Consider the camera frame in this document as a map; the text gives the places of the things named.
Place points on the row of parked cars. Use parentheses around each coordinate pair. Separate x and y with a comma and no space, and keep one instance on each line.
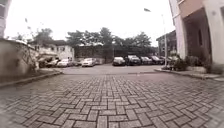
(131,60)

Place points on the row of trees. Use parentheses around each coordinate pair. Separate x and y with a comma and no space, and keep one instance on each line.
(100,38)

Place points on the grey brick paved road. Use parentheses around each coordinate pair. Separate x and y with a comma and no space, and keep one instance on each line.
(113,100)

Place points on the street lamp pole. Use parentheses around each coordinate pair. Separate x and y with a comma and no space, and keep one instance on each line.
(165,40)

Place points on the dark building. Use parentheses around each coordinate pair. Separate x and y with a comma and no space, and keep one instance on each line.
(168,41)

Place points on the green bush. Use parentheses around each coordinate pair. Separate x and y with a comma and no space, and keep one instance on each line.
(180,64)

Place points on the raised pavement beside buildings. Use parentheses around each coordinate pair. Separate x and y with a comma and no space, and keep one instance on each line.
(196,74)

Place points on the white building with windows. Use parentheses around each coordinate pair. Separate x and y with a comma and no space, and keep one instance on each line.
(2,15)

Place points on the dark boundary wall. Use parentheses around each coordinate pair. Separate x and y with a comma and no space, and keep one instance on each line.
(103,53)

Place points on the concrete kerb beside wall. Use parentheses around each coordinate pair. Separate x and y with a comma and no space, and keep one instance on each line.
(31,79)

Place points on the grey concrete boundary wall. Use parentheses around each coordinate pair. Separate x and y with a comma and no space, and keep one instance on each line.
(15,60)

